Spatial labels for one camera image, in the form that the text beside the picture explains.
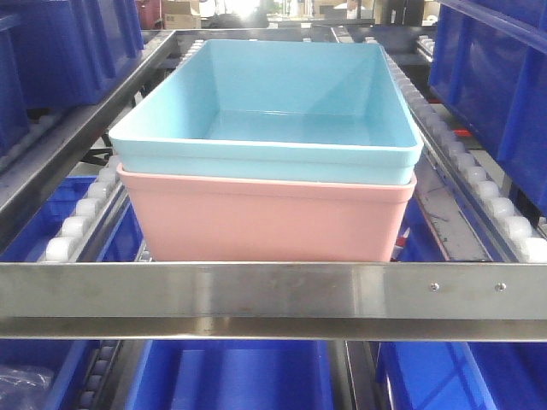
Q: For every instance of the blue bin lower middle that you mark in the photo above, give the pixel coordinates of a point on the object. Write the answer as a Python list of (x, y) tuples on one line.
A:
[(231, 374)]

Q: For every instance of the cardboard boxes in background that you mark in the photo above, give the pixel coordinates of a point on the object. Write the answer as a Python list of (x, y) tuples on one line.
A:
[(181, 15)]

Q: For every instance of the blue storage bin right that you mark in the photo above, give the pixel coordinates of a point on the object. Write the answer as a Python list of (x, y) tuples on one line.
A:
[(489, 70)]

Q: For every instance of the light blue plastic box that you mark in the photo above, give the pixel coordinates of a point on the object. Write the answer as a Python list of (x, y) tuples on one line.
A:
[(319, 112)]

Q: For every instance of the blue storage bin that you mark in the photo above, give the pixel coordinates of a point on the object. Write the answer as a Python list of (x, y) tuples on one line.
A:
[(62, 54), (489, 70)]

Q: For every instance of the pink plastic box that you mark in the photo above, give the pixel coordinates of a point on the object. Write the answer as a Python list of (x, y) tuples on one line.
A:
[(187, 218)]

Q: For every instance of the blue bin lower left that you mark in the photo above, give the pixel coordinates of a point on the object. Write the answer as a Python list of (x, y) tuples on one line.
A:
[(51, 374)]

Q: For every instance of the blue storage bin left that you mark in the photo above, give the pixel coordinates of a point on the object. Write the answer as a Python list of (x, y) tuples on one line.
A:
[(62, 54)]

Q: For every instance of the blue bin lower right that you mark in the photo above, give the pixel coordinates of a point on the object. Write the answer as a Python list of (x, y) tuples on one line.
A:
[(443, 375)]

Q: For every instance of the stainless steel shelf rack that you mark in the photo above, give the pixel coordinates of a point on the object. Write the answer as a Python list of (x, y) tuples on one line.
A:
[(482, 292)]

